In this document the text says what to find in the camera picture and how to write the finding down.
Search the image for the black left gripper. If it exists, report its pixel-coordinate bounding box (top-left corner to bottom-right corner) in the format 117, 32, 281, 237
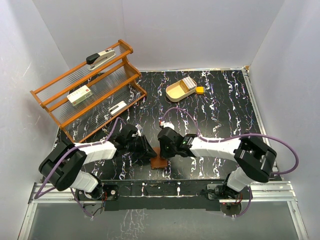
125, 135, 157, 160

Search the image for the brown leather card holder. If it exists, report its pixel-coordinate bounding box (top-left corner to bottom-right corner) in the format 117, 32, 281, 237
150, 147, 168, 170

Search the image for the beige oval tray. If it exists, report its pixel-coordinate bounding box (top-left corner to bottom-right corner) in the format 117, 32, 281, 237
165, 76, 197, 103

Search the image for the stack of credit cards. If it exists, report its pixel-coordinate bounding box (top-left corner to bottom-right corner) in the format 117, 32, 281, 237
181, 77, 197, 92

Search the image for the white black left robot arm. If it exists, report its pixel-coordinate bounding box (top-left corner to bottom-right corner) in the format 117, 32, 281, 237
38, 124, 158, 200

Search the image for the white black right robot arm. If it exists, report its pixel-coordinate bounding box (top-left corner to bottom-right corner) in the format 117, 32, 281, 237
157, 127, 277, 199

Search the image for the small white stapler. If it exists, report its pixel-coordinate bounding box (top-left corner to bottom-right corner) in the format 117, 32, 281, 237
108, 101, 127, 116

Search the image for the yellow tape measure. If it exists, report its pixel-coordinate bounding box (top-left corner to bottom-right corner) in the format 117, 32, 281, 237
195, 86, 206, 95

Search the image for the orange wooden shelf rack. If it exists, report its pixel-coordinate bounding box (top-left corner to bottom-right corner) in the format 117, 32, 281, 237
30, 39, 147, 143

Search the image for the white red staples box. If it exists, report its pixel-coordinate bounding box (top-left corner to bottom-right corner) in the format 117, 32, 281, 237
67, 85, 92, 107

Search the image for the black white stapler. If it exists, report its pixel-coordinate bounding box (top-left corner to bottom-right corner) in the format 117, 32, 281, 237
86, 48, 116, 71

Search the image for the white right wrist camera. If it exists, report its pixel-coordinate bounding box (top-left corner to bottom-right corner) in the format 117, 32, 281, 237
159, 121, 175, 130

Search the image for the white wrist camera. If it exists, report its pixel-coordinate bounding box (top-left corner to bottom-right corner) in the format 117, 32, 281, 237
159, 121, 175, 130
135, 124, 142, 136

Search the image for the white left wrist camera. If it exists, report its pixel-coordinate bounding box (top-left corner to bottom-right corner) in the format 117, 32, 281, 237
135, 124, 142, 136

